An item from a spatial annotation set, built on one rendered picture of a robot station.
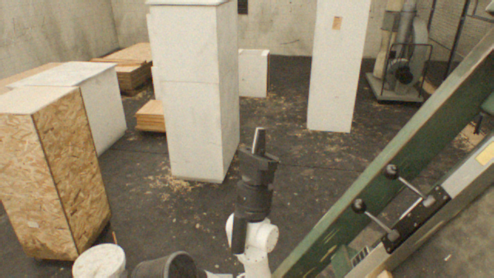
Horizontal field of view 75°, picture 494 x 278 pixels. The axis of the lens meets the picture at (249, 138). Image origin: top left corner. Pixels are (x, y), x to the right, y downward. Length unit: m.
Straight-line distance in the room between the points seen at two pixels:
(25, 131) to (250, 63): 3.97
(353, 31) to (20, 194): 3.61
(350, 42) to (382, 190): 3.29
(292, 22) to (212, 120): 5.89
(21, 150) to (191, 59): 1.42
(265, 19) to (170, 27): 5.92
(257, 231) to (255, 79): 4.92
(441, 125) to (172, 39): 2.33
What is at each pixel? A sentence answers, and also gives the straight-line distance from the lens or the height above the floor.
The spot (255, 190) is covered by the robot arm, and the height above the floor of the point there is 1.52.
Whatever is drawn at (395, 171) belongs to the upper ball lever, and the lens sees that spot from 0.82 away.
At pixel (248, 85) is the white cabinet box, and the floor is 0.20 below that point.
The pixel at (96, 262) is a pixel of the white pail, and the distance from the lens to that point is 2.36.
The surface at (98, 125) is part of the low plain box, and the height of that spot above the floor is 0.37.
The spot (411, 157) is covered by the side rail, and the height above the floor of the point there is 1.49.
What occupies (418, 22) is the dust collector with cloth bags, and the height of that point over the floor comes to 1.22.
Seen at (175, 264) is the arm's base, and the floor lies 1.37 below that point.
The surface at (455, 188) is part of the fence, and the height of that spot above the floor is 1.55.
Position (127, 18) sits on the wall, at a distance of 9.85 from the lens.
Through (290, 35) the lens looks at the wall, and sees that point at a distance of 8.66.
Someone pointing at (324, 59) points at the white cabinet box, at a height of 0.98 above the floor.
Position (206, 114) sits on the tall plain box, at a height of 0.78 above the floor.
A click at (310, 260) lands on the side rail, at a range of 1.22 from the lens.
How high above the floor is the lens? 1.97
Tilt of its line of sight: 27 degrees down
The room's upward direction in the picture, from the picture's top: straight up
